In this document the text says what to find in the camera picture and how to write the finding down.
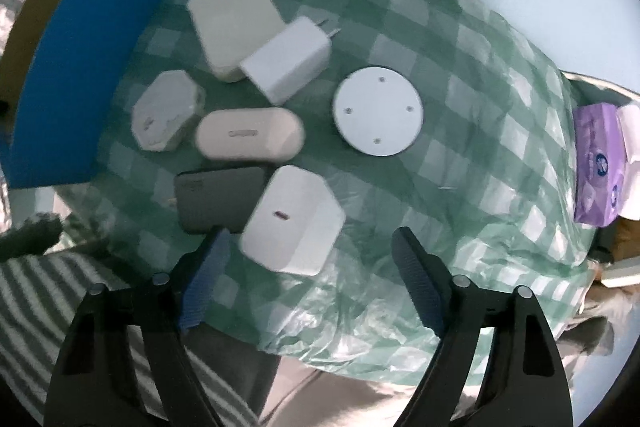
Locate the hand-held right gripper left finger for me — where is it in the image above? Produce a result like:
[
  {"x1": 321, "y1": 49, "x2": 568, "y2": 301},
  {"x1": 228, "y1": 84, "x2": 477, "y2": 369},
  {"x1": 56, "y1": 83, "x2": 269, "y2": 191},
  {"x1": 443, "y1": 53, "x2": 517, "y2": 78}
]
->
[{"x1": 44, "y1": 227, "x2": 232, "y2": 427}]

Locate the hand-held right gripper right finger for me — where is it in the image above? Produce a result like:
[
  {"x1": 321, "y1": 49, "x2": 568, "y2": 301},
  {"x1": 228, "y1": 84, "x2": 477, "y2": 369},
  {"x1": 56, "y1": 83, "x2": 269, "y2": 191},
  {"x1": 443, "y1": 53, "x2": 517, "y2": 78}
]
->
[{"x1": 391, "y1": 226, "x2": 574, "y2": 427}]

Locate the white chamfered charger block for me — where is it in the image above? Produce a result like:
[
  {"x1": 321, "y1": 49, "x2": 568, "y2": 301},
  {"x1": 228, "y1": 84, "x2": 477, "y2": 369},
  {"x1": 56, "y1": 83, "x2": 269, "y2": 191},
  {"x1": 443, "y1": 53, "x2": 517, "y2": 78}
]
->
[{"x1": 239, "y1": 165, "x2": 347, "y2": 277}]

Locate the white round disc charger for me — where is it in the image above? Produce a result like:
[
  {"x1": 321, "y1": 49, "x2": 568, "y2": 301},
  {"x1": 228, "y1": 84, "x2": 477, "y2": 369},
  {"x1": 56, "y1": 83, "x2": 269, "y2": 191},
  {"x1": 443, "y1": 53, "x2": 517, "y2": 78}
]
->
[{"x1": 333, "y1": 67, "x2": 424, "y2": 156}]

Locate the white plug charger with prongs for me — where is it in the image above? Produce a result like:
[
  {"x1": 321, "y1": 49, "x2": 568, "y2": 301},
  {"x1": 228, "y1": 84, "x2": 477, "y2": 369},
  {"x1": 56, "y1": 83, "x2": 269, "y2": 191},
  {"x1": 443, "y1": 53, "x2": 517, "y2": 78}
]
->
[{"x1": 239, "y1": 17, "x2": 342, "y2": 105}]

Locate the blue-sided cardboard box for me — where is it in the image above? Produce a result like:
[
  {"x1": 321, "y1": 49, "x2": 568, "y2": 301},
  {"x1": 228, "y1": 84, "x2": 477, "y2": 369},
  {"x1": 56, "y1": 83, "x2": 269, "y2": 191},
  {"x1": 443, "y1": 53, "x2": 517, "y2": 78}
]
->
[{"x1": 0, "y1": 0, "x2": 208, "y2": 190}]

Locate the dark grey flat power bank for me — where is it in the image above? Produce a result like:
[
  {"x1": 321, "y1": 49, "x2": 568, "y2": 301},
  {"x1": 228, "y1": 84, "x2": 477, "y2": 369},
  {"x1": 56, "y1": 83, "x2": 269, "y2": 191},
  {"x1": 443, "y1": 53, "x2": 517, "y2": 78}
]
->
[{"x1": 173, "y1": 164, "x2": 271, "y2": 235}]

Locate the green checked tablecloth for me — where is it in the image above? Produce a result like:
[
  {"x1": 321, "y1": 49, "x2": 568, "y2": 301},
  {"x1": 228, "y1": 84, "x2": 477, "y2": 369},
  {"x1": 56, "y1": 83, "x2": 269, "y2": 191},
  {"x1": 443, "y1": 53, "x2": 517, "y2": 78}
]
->
[{"x1": 55, "y1": 0, "x2": 601, "y2": 388}]

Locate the beige pill-shaped power bank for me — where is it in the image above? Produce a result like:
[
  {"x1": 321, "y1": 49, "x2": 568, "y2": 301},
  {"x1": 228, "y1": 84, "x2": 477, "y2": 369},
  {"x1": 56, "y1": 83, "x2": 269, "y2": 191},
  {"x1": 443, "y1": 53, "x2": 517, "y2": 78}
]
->
[{"x1": 194, "y1": 108, "x2": 306, "y2": 162}]

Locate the white octagonal charger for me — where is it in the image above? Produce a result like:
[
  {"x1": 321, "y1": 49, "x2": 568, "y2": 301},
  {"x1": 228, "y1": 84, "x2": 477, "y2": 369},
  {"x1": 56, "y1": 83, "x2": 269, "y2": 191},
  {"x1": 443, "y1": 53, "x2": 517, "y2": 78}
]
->
[{"x1": 131, "y1": 69, "x2": 206, "y2": 152}]

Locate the grey striped towel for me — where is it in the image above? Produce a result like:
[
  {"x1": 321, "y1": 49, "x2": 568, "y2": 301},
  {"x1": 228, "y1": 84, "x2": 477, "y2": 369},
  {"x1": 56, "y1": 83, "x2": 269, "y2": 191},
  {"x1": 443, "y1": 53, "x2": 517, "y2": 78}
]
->
[{"x1": 0, "y1": 252, "x2": 261, "y2": 427}]

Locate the dark grey cloth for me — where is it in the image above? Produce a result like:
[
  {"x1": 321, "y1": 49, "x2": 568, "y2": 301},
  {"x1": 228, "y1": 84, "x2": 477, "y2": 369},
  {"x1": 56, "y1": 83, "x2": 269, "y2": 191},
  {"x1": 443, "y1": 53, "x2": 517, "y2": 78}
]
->
[{"x1": 0, "y1": 214, "x2": 65, "y2": 258}]

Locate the purple tissue pack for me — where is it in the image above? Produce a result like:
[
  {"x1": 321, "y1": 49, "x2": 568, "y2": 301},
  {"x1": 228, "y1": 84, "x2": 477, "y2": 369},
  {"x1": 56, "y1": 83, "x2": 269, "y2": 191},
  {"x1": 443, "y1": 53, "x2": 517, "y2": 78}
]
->
[{"x1": 572, "y1": 103, "x2": 640, "y2": 228}]

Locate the cream rounded square power bank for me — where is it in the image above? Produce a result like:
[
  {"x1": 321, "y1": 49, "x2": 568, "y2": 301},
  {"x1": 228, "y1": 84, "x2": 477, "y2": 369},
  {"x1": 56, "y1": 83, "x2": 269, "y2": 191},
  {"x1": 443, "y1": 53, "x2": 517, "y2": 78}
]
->
[{"x1": 186, "y1": 0, "x2": 283, "y2": 82}]

